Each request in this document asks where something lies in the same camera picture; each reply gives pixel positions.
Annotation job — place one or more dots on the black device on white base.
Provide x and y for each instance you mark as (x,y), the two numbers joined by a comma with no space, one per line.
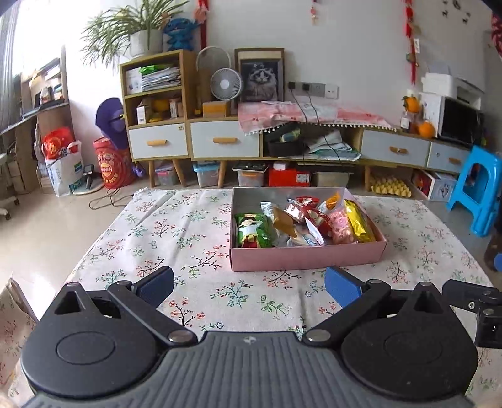
(88,182)

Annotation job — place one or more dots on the pink patterned cloth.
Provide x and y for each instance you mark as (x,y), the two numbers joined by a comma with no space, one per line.
(313,115)

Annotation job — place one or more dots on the yellow toy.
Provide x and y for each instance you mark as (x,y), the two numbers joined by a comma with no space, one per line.
(160,110)

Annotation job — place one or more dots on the green chip packet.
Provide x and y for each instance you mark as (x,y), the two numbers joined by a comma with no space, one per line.
(253,231)

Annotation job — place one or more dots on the orange snack packet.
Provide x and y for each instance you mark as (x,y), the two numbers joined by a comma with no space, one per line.
(333,202)

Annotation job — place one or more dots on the blue plush toy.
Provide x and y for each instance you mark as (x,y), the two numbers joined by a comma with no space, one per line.
(178,35)

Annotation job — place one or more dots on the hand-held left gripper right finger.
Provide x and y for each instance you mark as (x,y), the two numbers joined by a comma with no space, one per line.
(340,285)

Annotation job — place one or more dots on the framed cat picture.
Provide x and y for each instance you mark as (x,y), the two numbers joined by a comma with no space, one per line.
(261,80)

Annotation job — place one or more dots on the floral tablecloth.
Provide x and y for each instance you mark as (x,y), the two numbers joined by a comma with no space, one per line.
(176,235)

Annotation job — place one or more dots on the white desk fan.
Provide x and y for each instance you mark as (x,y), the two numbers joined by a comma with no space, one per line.
(225,84)

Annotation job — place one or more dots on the beige storage box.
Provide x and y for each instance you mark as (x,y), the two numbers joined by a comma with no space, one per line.
(330,179)

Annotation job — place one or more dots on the blue lid storage box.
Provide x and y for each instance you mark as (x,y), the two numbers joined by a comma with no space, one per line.
(206,175)

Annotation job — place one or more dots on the black plastic bin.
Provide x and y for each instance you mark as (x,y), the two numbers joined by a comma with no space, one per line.
(286,147)

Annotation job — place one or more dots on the red white snack packet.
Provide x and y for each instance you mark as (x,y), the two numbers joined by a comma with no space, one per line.
(310,214)

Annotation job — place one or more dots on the wooden single drawer cabinet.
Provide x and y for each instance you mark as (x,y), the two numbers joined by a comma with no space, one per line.
(225,139)

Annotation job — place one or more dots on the brown cardboard box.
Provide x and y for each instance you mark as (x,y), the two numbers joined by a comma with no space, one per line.
(215,110)

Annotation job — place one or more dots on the tall wooden shelf cabinet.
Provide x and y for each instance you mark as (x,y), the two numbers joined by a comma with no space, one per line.
(157,143)

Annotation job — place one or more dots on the potted green plant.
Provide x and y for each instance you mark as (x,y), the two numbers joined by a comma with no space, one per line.
(146,41)

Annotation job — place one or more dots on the orange brown cake packet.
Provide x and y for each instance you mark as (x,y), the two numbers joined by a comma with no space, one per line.
(283,221)

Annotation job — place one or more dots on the orange with leaves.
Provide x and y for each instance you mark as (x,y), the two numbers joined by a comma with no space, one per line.
(411,104)

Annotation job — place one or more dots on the black lid storage box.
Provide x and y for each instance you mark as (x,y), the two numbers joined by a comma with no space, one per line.
(250,176)

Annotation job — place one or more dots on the white shopping bag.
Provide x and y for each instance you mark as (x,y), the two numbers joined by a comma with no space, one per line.
(62,174)

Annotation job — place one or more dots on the red cardboard box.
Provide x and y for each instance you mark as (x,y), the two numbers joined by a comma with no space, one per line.
(289,177)

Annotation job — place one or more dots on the wooden bookshelf desk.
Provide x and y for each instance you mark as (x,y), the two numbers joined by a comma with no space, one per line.
(43,117)

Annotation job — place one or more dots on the red plastic bag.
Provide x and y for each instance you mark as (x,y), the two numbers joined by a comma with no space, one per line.
(57,143)

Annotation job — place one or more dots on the red hanging decoration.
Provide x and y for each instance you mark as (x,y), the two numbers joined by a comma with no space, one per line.
(410,39)

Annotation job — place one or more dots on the yellow egg tray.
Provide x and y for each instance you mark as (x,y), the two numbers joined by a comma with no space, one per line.
(390,187)

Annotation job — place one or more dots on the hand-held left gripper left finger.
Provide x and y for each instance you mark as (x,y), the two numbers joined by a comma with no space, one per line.
(157,285)

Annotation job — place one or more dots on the low wooden TV cabinet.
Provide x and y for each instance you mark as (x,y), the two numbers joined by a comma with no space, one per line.
(392,149)

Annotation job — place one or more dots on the small clear storage box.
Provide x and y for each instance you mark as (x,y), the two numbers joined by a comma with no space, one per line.
(166,176)

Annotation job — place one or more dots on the pink cardboard box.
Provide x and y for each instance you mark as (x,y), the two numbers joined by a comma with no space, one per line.
(306,259)

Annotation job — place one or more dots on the blue plastic stool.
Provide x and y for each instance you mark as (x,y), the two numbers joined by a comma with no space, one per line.
(480,176)

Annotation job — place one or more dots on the pink nougat packet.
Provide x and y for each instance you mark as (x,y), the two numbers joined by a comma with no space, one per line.
(339,227)

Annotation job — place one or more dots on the pile of papers and cloth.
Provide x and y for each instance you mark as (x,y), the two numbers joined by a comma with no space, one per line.
(333,147)

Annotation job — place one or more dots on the long pale green snack packet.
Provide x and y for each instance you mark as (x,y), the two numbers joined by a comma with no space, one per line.
(268,210)

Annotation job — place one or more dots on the white blue printed box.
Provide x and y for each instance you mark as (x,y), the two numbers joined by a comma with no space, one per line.
(441,188)

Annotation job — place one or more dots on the red gift bag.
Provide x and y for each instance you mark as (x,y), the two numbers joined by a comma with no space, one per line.
(111,166)

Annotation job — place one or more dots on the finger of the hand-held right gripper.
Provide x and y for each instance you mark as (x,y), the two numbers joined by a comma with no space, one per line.
(466,294)

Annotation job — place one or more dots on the white arched mesh screen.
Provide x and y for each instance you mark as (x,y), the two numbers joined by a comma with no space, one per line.
(204,74)

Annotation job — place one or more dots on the white microwave oven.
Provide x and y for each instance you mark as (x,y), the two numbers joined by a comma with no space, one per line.
(457,121)

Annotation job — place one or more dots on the orange fruit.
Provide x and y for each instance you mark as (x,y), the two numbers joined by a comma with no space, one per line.
(426,129)

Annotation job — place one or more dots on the wall socket strip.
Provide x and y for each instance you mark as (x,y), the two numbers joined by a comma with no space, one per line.
(317,89)

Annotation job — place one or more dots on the purple plush toy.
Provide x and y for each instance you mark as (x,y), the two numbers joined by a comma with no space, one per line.
(111,121)

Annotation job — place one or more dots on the stack of papers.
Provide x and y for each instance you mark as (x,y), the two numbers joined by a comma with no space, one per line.
(160,78)

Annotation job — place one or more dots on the yellow snack packet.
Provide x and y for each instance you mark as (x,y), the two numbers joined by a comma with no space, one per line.
(359,221)

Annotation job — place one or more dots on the white blue bread packet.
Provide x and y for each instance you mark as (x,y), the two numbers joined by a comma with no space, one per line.
(306,237)

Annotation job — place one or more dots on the white printer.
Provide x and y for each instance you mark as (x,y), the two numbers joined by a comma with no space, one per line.
(451,86)

